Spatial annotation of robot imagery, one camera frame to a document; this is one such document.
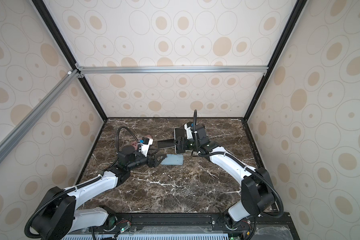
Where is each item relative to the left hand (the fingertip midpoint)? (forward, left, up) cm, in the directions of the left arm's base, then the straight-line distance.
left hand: (165, 153), depth 78 cm
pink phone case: (+18, +25, -19) cm, 36 cm away
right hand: (+8, -7, -1) cm, 11 cm away
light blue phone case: (+5, -3, -18) cm, 19 cm away
